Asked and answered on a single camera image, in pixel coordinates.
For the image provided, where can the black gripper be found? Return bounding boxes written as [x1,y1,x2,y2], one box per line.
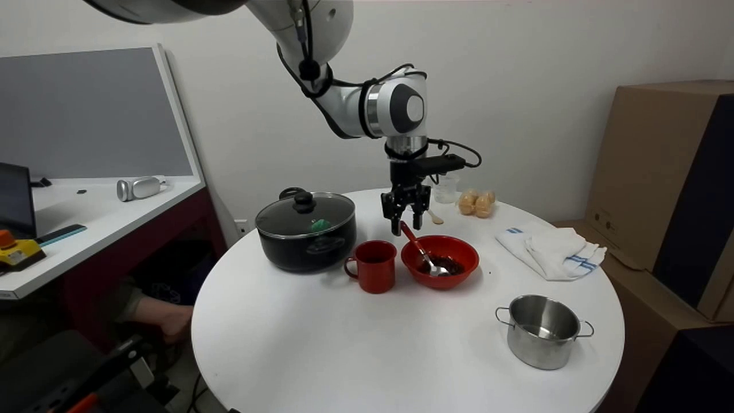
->
[378,156,435,236]

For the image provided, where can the red-handled metal spoon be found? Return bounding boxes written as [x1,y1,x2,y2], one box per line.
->
[400,219,454,279]

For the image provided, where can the red enamel mug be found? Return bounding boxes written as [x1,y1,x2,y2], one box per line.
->
[343,239,400,295]

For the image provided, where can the red bowl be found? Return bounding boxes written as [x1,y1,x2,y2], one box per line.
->
[400,233,483,290]

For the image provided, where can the clear measuring cup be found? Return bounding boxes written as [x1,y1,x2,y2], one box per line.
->
[435,171,463,207]

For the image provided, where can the clear drinking glass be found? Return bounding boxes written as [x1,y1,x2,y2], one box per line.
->
[458,188,481,217]

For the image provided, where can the glass pot lid black knob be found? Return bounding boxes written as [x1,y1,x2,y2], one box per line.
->
[252,186,359,240]

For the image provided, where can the dark coffee bean pile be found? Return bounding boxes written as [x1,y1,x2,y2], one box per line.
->
[427,257,466,277]

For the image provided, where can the beige egg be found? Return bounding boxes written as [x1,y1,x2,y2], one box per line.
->
[476,191,499,219]

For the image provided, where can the black cooking pot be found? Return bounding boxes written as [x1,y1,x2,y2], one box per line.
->
[252,186,360,275]

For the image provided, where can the white cloth blue print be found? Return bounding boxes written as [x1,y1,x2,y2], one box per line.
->
[493,219,610,283]

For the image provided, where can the small stainless steel pot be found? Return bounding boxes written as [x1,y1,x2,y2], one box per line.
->
[493,294,596,372]

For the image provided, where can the large cardboard box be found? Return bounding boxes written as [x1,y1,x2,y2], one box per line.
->
[586,79,734,322]

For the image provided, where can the person's bare limb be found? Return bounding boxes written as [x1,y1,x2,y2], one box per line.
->
[114,283,196,343]

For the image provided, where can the low cardboard box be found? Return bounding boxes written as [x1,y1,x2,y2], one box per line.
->
[571,219,734,413]

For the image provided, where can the silver handheld device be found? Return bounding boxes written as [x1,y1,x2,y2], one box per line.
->
[116,174,173,203]

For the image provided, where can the white desk red sides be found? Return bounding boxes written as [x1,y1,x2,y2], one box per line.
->
[0,171,233,347]

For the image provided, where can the grey partition board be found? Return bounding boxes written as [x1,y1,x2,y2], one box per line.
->
[0,43,208,186]

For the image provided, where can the black chair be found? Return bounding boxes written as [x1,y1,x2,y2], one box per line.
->
[0,328,203,413]

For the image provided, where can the yellow emergency stop box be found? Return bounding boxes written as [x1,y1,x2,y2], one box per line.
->
[0,227,49,271]

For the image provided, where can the black laptop screen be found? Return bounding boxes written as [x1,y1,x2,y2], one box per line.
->
[0,160,41,239]

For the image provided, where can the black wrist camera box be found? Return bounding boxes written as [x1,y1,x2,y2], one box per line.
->
[423,152,469,182]

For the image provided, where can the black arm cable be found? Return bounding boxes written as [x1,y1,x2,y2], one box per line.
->
[423,134,486,186]

